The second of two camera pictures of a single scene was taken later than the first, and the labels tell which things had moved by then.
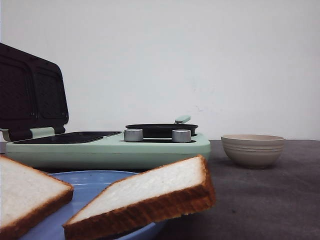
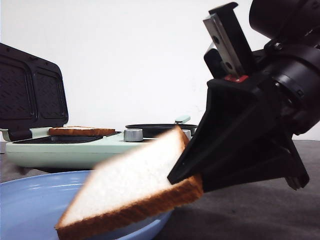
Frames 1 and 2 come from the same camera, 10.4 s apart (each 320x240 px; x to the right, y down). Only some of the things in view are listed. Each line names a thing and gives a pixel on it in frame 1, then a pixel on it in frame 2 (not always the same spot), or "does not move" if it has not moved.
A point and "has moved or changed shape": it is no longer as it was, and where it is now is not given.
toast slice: [27, 195] to [73, 131]
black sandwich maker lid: [32, 94] does not move
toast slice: [182, 187] has moved or changed shape
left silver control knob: [133, 135] does not move
